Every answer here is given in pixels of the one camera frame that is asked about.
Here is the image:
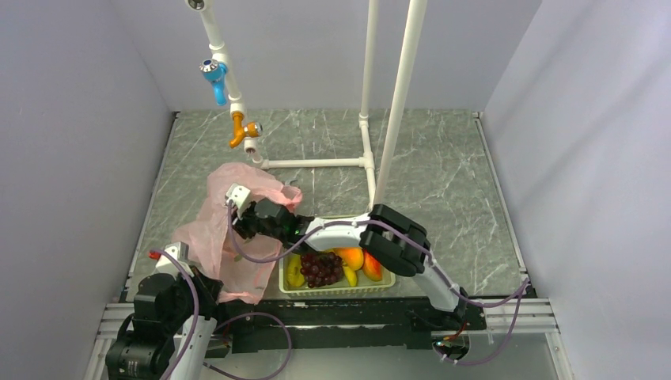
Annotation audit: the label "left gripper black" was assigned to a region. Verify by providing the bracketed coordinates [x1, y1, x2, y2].
[163, 263, 224, 333]

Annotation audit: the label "pink plastic bag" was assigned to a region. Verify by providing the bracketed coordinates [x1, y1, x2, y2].
[172, 162, 304, 306]

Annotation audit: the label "dark red fake grapes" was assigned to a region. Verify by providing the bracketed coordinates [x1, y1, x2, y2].
[300, 252, 344, 288]

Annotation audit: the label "orange yellow fake mango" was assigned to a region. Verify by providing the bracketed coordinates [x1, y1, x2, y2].
[334, 247, 364, 271]

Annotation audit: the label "yellow fake banana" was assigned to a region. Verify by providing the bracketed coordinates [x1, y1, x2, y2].
[342, 265, 358, 287]

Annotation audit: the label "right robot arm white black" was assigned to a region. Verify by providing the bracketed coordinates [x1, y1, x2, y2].
[226, 198, 467, 329]

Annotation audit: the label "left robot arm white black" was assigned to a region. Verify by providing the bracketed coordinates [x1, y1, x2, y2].
[105, 266, 228, 379]

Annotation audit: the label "red orange fake mango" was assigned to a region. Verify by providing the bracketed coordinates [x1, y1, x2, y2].
[362, 250, 383, 282]

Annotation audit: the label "orange tap valve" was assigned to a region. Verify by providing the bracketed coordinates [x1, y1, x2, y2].
[229, 112, 263, 149]

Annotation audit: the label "pale green plastic basket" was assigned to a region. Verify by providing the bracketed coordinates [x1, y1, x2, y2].
[278, 215, 396, 296]

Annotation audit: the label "blue tap valve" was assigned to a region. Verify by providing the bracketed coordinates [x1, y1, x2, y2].
[199, 59, 228, 106]

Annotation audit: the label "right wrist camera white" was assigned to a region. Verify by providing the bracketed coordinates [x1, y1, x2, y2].
[226, 183, 252, 217]

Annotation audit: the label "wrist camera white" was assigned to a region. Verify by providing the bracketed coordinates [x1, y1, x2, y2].
[226, 183, 252, 217]
[148, 241, 193, 277]

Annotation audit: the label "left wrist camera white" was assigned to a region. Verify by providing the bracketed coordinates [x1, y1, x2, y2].
[148, 241, 193, 277]

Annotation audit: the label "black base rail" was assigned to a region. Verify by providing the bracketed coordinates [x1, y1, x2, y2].
[214, 297, 487, 353]

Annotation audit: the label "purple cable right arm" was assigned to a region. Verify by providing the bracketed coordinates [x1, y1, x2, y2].
[226, 199, 532, 368]

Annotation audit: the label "white PVC pipe frame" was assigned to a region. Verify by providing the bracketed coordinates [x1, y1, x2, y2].
[184, 0, 429, 211]

